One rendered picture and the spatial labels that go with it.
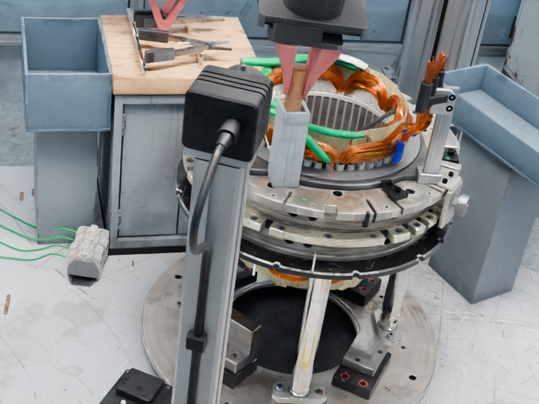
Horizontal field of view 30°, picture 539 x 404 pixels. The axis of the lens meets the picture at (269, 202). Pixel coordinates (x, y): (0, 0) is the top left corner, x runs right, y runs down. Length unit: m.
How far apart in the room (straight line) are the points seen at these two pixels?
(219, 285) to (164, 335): 0.65
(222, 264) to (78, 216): 0.82
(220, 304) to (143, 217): 0.77
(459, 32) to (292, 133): 0.59
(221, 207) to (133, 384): 0.59
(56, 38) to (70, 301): 0.37
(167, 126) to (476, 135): 0.41
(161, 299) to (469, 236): 0.44
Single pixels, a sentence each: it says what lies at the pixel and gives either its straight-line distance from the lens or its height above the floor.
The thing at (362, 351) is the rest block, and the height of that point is 0.84.
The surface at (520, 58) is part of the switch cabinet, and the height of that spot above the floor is 0.19.
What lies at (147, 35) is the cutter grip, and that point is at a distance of 1.36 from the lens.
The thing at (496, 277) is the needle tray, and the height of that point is 0.82.
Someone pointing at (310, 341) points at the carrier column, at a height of 0.90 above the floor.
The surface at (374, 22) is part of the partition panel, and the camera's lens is 3.71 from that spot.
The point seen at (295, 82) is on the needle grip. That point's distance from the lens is 1.00.
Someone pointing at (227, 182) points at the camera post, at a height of 1.34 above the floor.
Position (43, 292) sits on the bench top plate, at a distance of 1.39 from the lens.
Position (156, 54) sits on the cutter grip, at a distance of 1.30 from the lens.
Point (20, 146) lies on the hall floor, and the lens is 3.17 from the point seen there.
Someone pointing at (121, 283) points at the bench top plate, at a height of 0.78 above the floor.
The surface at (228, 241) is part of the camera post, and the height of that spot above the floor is 1.29.
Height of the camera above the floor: 1.67
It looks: 34 degrees down
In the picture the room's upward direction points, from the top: 8 degrees clockwise
